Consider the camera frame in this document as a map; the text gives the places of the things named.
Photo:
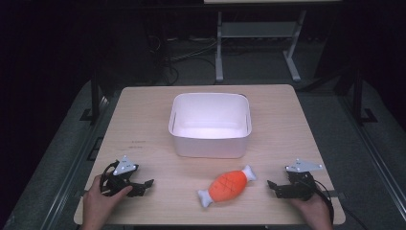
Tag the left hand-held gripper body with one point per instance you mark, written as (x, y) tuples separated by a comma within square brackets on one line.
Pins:
[(123, 174)]

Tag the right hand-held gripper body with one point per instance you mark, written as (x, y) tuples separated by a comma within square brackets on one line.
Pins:
[(300, 183)]

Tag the orange meat toy with bone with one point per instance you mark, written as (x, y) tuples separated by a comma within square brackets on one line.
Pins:
[(227, 186)]

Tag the white plastic basin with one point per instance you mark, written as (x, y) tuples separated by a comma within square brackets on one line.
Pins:
[(210, 127)]

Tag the person's right hand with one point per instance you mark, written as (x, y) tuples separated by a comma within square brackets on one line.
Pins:
[(314, 212)]

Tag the person's left hand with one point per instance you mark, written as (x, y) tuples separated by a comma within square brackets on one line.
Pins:
[(97, 204)]

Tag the black metal stand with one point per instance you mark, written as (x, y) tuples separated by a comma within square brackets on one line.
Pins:
[(359, 99), (95, 99)]

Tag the white metal table frame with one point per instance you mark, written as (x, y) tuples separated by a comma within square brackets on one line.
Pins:
[(255, 30)]

